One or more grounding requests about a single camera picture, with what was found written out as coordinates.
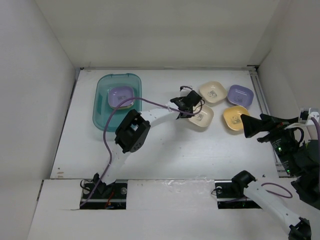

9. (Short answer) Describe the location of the small yellow panda plate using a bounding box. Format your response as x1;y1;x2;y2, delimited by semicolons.
223;105;250;131

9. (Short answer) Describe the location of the teal plastic bin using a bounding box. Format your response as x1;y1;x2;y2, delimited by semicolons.
92;73;142;132

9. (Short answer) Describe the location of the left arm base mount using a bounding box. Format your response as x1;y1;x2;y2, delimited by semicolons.
79;179;128;210

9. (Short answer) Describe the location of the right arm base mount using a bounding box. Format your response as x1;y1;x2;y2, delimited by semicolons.
211;180;261;210

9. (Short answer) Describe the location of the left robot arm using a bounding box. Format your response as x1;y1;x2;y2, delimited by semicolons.
91;90;205;199

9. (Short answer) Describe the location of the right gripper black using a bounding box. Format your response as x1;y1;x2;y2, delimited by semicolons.
240;112;301;175

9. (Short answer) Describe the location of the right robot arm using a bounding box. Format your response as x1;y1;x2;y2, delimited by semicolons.
231;112;320;240

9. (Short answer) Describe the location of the aluminium rail right edge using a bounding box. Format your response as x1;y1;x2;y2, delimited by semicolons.
248;65;287;178

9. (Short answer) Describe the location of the cream panda plate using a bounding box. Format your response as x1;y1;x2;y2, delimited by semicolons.
187;104;215;132
198;81;227;106

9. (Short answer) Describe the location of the purple panda plate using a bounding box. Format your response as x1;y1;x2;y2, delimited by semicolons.
227;84;254;108
107;85;135;108

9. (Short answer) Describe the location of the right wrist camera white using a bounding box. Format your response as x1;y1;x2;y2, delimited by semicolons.
298;107;320;125

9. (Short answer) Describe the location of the large yellow panda plate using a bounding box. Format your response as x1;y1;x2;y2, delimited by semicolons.
109;102;134;110

